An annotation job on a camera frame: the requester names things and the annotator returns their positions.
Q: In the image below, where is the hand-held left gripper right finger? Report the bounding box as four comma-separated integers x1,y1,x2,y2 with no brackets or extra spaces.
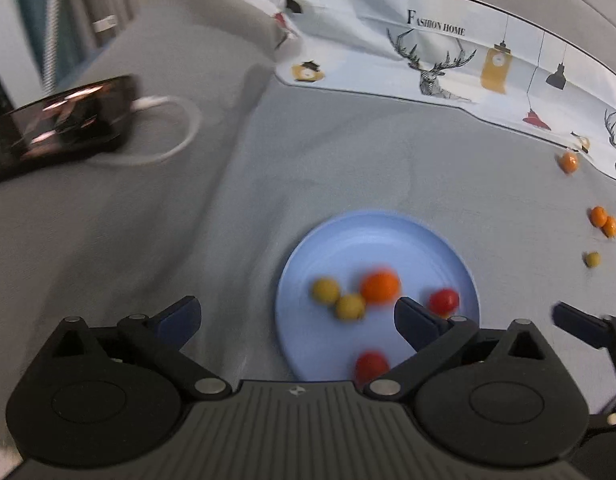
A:
364,297,557,404

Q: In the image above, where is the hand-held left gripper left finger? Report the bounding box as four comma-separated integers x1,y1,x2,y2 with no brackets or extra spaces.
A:
49,296,232,404

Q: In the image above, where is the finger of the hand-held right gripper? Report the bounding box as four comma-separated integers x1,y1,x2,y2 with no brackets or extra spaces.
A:
552,302,616,392
585,396,616,444

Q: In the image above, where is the red cherry tomato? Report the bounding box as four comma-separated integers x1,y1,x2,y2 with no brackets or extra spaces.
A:
427,288,460,318
354,351,391,384

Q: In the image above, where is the blue plate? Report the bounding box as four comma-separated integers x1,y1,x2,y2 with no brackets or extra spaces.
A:
275,210,482,384

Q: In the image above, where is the black smartphone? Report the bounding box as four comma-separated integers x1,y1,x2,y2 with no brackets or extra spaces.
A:
0,75,142,187

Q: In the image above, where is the white printed cloth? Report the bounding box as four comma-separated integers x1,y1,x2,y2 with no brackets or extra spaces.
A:
183,0,616,187

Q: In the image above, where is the white charging cable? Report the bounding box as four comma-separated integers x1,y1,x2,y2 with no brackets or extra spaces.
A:
95,95,203,167

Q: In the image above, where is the white rack frame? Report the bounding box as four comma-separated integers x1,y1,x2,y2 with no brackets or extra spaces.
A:
0,0,44,107

